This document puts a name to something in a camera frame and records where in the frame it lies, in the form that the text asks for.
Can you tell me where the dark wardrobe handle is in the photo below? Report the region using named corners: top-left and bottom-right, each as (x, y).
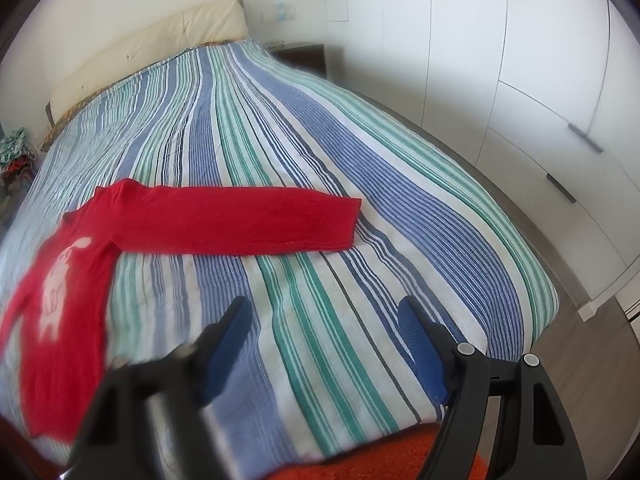
top-left (546, 174), bottom-right (578, 204)
top-left (568, 124), bottom-right (605, 153)

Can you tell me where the white wardrobe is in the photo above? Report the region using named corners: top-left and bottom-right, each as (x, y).
top-left (320, 0), bottom-right (640, 321)

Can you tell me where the orange rug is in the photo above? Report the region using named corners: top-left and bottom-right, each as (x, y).
top-left (270, 422), bottom-right (496, 480)

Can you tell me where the cream padded headboard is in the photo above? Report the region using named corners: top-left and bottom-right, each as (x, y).
top-left (50, 0), bottom-right (251, 126)

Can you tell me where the red sweater with white print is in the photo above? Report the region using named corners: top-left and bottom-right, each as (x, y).
top-left (0, 180), bottom-right (363, 433)

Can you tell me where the pile of colourful clothes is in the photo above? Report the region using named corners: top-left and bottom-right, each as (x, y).
top-left (0, 127), bottom-right (40, 196)

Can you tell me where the dark wooden nightstand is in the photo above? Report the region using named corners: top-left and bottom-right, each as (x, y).
top-left (270, 42), bottom-right (327, 81)

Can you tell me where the striped bedspread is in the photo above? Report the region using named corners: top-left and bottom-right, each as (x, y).
top-left (0, 40), bottom-right (560, 466)

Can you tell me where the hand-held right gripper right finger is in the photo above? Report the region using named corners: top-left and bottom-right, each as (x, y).
top-left (398, 295), bottom-right (588, 480)

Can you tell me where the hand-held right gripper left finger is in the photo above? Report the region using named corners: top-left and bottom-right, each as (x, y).
top-left (67, 296), bottom-right (253, 480)

